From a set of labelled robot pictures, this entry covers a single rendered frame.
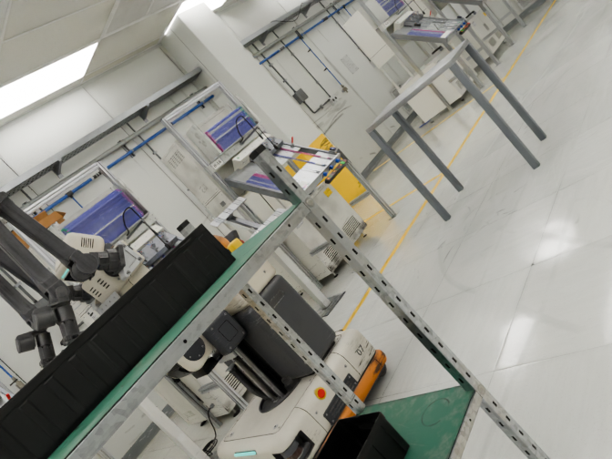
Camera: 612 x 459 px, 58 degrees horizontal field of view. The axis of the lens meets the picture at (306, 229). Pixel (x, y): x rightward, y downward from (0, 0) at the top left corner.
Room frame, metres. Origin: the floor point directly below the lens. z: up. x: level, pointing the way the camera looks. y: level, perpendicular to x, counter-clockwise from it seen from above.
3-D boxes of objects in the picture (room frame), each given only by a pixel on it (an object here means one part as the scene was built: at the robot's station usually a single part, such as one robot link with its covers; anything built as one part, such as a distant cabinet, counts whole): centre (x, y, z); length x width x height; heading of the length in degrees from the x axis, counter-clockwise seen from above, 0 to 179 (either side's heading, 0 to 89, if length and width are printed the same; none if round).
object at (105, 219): (3.86, 1.00, 1.52); 0.51 x 0.13 x 0.27; 132
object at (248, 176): (4.75, -0.09, 0.65); 1.01 x 0.73 x 1.29; 42
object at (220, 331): (2.25, 0.65, 0.68); 0.28 x 0.27 x 0.25; 40
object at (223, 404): (3.92, 1.12, 0.31); 0.70 x 0.65 x 0.62; 132
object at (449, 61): (3.45, -1.12, 0.40); 0.70 x 0.45 x 0.80; 49
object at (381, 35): (7.24, -2.61, 0.95); 1.36 x 0.82 x 1.90; 42
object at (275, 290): (2.47, 0.50, 0.59); 0.55 x 0.34 x 0.83; 40
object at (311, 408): (2.41, 0.57, 0.16); 0.67 x 0.64 x 0.25; 130
